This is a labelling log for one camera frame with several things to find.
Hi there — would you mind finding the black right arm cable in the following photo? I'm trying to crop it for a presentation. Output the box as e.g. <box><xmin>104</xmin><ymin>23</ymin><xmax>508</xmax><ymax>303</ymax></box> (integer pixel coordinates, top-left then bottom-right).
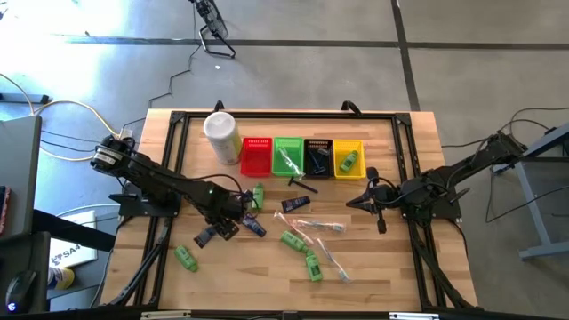
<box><xmin>367</xmin><ymin>176</ymin><xmax>404</xmax><ymax>211</ymax></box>

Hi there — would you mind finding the yellow floor cable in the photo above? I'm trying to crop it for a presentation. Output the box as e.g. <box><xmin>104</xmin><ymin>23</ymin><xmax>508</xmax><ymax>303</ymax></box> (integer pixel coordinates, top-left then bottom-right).
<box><xmin>0</xmin><ymin>73</ymin><xmax>118</xmax><ymax>162</ymax></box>

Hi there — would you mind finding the black plastic basket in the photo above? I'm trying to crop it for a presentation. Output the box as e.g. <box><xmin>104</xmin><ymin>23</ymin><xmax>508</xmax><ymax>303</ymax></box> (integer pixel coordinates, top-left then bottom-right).
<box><xmin>302</xmin><ymin>138</ymin><xmax>334</xmax><ymax>180</ymax></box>

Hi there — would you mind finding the white printed box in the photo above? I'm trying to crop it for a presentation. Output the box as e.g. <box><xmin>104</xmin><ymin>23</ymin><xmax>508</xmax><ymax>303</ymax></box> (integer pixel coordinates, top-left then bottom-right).
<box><xmin>47</xmin><ymin>211</ymin><xmax>99</xmax><ymax>269</ymax></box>

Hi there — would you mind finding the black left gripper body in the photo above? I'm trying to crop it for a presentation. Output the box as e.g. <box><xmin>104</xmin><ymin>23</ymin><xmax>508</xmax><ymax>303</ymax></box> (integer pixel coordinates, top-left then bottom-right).
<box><xmin>208</xmin><ymin>190</ymin><xmax>249</xmax><ymax>223</ymax></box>

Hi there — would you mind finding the black side desk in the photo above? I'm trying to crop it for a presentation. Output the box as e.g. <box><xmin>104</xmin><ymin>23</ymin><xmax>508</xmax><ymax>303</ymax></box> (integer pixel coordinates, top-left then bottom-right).
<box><xmin>0</xmin><ymin>208</ymin><xmax>117</xmax><ymax>315</ymax></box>

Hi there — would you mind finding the red plastic basket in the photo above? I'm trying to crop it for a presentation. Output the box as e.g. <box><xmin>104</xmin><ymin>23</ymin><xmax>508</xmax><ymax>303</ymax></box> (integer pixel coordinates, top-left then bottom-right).
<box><xmin>240</xmin><ymin>136</ymin><xmax>274</xmax><ymax>178</ymax></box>

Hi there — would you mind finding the grey cabinet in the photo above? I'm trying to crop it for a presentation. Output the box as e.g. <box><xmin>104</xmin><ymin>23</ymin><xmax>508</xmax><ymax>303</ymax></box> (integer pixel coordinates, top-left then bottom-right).
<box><xmin>0</xmin><ymin>114</ymin><xmax>44</xmax><ymax>244</ymax></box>

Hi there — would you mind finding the grey metal table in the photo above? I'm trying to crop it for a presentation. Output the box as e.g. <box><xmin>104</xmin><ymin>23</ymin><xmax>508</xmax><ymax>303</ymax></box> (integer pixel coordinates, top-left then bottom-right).
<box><xmin>491</xmin><ymin>123</ymin><xmax>569</xmax><ymax>262</ymax></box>

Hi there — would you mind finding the grey floor bar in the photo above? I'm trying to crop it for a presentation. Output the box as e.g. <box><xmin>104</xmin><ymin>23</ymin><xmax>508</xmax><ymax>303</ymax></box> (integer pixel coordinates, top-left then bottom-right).
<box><xmin>0</xmin><ymin>92</ymin><xmax>51</xmax><ymax>106</ymax></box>

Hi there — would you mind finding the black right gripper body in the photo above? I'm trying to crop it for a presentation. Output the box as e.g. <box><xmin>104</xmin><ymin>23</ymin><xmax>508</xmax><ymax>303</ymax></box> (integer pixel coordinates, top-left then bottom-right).
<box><xmin>371</xmin><ymin>181</ymin><xmax>402</xmax><ymax>211</ymax></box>

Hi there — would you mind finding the yellow white cup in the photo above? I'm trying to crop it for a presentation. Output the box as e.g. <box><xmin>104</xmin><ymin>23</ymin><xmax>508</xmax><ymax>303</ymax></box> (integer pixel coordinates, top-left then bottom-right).
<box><xmin>46</xmin><ymin>266</ymin><xmax>76</xmax><ymax>291</ymax></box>

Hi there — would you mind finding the black computer mouse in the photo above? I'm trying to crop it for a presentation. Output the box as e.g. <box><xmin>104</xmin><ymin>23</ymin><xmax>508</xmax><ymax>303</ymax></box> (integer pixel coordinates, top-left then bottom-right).
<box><xmin>4</xmin><ymin>269</ymin><xmax>39</xmax><ymax>315</ymax></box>

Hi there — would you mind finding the white green wipes canister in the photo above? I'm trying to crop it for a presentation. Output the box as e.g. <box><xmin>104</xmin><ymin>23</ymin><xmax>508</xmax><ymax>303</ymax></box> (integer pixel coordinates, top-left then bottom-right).
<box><xmin>203</xmin><ymin>110</ymin><xmax>244</xmax><ymax>166</ymax></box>

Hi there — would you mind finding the silver aluminium bar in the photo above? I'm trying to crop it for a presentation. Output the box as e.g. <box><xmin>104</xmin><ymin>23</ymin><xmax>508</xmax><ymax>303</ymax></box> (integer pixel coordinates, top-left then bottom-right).
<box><xmin>140</xmin><ymin>310</ymin><xmax>192</xmax><ymax>320</ymax></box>
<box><xmin>389</xmin><ymin>312</ymin><xmax>441</xmax><ymax>320</ymax></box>

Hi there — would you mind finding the green plastic basket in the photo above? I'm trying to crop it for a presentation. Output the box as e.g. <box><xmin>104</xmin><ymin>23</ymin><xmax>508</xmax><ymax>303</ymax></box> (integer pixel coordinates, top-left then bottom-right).
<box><xmin>271</xmin><ymin>136</ymin><xmax>305</xmax><ymax>178</ymax></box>

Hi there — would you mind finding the black aluminium table frame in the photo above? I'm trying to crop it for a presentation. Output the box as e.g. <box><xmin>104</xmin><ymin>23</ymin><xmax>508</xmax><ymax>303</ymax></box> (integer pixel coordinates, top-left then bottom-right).
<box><xmin>100</xmin><ymin>109</ymin><xmax>479</xmax><ymax>312</ymax></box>

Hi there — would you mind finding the black floor cable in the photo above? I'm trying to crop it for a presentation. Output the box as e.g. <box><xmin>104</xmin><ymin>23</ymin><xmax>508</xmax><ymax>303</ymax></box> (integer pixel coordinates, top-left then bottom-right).
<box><xmin>120</xmin><ymin>8</ymin><xmax>200</xmax><ymax>132</ymax></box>
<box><xmin>439</xmin><ymin>106</ymin><xmax>569</xmax><ymax>223</ymax></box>

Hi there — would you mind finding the yellow plastic basket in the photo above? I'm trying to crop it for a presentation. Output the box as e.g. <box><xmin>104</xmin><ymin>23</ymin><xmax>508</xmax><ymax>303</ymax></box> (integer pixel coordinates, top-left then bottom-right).
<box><xmin>333</xmin><ymin>139</ymin><xmax>367</xmax><ymax>180</ymax></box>

